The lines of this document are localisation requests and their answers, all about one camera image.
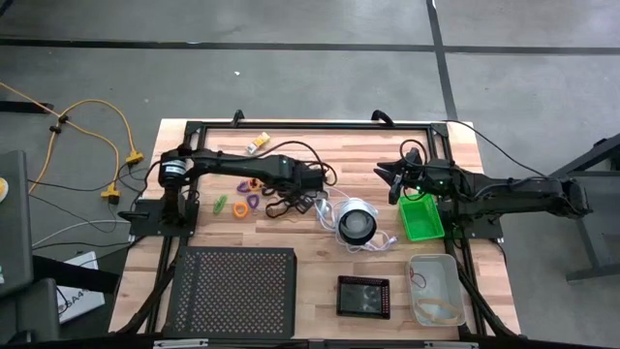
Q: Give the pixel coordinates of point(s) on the black mesh basket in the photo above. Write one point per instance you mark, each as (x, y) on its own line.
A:
(363, 296)

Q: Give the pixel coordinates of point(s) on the black side table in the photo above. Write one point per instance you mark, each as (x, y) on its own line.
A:
(600, 232)

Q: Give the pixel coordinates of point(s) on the grey laptop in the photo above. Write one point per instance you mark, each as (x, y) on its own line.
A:
(14, 232)

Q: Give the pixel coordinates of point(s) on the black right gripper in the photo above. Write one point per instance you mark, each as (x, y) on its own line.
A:
(433, 179)

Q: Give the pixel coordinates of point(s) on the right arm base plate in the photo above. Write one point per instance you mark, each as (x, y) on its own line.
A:
(484, 231)

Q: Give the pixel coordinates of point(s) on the black aluminium table frame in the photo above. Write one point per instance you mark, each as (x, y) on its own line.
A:
(315, 125)

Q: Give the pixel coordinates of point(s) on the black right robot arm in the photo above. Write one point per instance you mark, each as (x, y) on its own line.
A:
(533, 191)

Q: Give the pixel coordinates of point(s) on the green plastic bin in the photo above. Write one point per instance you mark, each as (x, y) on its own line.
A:
(421, 220)

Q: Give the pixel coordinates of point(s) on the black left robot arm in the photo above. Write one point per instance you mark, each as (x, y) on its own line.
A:
(242, 167)

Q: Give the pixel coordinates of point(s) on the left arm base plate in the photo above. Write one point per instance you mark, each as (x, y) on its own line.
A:
(145, 223)

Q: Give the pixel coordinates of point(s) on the white printed box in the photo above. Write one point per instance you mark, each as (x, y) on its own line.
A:
(84, 305)

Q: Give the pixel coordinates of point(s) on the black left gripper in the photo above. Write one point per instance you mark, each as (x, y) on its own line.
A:
(305, 179)

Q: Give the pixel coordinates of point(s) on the black perforated metal shelf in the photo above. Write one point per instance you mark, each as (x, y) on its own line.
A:
(232, 291)

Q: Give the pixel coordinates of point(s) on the yellow round object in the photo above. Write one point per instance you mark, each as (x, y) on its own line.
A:
(3, 190)

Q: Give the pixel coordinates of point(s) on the clear plastic bin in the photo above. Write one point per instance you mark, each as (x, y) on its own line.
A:
(436, 286)

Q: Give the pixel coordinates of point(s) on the black desk foot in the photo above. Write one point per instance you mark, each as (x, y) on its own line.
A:
(24, 106)

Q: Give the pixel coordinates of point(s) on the yellow crayon box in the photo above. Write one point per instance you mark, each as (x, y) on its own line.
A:
(257, 143)

